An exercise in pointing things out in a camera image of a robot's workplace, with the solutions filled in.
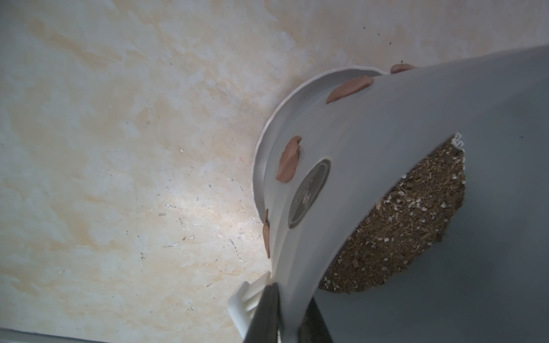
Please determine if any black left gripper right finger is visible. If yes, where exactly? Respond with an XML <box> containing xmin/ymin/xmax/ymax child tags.
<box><xmin>298</xmin><ymin>298</ymin><xmax>333</xmax><ymax>343</ymax></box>

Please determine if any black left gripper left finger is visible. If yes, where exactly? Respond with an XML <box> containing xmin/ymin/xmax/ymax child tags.
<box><xmin>243</xmin><ymin>283</ymin><xmax>280</xmax><ymax>343</ymax></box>

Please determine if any grey ceramic plant pot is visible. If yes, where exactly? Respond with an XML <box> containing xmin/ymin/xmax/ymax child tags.
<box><xmin>252</xmin><ymin>46</ymin><xmax>548</xmax><ymax>342</ymax></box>

